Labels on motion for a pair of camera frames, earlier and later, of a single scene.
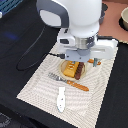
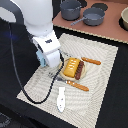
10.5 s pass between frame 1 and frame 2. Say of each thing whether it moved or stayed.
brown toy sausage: stayed
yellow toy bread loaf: stayed
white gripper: moved
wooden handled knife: stayed
